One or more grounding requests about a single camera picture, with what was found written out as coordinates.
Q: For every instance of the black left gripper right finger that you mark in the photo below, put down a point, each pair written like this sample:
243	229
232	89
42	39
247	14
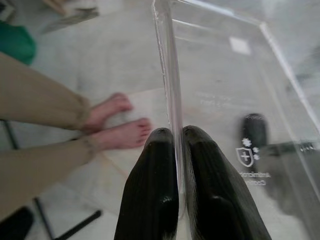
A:
215	185

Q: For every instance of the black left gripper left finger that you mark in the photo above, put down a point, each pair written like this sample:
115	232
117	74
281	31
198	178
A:
147	185

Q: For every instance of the clear plastic storage box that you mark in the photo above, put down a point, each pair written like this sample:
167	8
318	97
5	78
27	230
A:
225	82

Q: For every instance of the person in beige trousers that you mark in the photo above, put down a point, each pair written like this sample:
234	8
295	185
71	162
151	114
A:
45	120

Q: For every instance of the green cloth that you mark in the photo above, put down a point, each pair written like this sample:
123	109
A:
16	43

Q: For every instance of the black chair frame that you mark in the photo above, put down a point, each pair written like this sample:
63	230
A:
47	220

